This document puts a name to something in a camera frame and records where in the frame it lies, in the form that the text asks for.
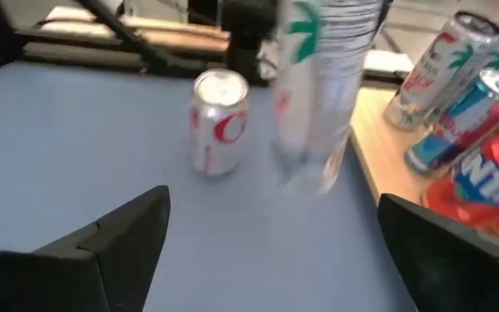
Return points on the white Celsius energy drink can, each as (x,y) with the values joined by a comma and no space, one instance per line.
(440,69)
(319,108)

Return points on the silver Diet Coke can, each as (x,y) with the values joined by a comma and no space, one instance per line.
(219,143)

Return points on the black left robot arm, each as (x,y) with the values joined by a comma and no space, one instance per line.
(249,43)

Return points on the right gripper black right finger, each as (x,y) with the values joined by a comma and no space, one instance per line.
(440,264)

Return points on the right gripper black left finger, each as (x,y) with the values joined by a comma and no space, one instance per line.
(132,242)

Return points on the black aluminium rig frame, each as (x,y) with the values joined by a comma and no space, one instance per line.
(158,60)

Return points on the red Fanta soda can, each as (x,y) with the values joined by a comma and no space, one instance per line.
(483,190)

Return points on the blue silver Red Bull can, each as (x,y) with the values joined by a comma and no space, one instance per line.
(462,125)

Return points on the wooden tray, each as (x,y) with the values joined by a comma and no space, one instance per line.
(384,147)

